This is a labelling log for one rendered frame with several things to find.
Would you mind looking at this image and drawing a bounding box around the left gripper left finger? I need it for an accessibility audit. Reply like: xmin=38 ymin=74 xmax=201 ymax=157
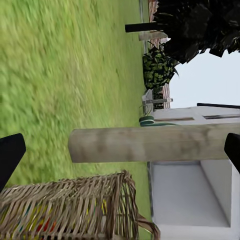
xmin=0 ymin=133 xmax=26 ymax=193

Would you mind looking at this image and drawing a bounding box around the wicker basket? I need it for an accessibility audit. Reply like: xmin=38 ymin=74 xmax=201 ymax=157
xmin=0 ymin=169 xmax=161 ymax=240

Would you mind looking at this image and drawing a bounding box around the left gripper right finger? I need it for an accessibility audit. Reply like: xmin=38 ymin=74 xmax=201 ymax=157
xmin=224 ymin=133 xmax=240 ymax=173

